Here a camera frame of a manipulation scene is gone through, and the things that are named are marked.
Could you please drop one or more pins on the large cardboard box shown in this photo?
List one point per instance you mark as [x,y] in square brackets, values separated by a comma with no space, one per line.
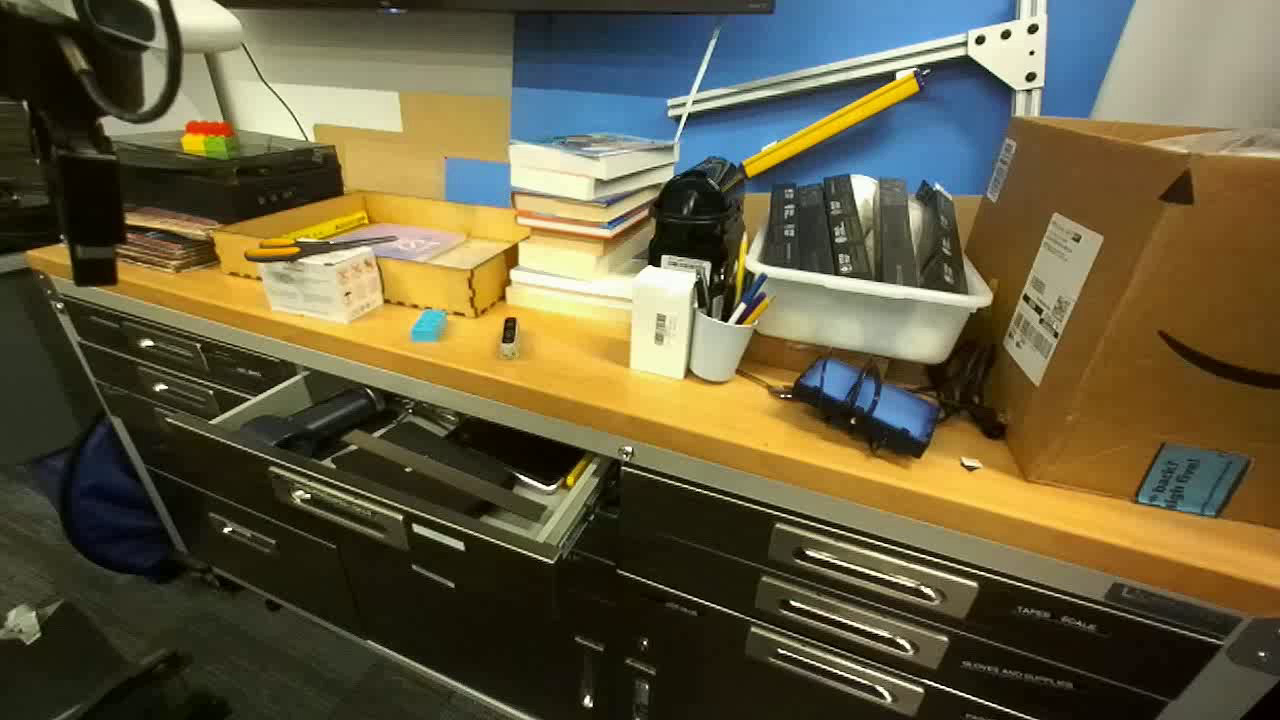
[1135,303]

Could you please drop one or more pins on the white pen cup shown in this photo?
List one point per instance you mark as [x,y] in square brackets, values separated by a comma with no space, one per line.
[719,349]

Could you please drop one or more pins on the blue black pouch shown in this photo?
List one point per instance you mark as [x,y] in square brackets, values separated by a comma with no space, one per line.
[864,404]

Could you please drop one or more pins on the small black grey bottle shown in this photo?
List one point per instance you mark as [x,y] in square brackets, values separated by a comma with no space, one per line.
[509,337]

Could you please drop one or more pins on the black case with bricks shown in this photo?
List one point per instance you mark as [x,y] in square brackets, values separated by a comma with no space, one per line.
[253,179]

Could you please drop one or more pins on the grey drawer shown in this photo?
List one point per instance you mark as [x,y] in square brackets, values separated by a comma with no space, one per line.
[403,470]

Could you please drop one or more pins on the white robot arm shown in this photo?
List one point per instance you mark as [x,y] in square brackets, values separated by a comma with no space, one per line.
[79,61]

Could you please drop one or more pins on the grey drawer cabinet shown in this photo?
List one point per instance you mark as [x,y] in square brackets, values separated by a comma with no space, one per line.
[743,552]

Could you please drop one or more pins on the wooden laser-cut tray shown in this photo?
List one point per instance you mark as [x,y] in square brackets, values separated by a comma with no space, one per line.
[431,252]

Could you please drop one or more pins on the black keyboards in bin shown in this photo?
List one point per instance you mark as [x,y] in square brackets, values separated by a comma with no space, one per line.
[864,230]

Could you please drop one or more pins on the stack of books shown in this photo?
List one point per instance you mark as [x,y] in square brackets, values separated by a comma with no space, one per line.
[588,210]

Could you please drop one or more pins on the small white card box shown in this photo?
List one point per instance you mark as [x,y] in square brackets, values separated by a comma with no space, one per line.
[334,287]

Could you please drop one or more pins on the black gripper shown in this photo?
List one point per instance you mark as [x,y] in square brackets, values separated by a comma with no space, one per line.
[86,189]

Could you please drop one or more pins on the white plastic bin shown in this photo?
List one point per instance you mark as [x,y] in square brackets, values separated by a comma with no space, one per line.
[872,317]

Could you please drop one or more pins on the blue Lego brick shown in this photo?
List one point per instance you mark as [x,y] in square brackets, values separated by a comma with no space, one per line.
[431,326]

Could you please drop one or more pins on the white aluminium wall bracket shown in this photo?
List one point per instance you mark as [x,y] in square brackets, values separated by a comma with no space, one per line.
[1008,53]

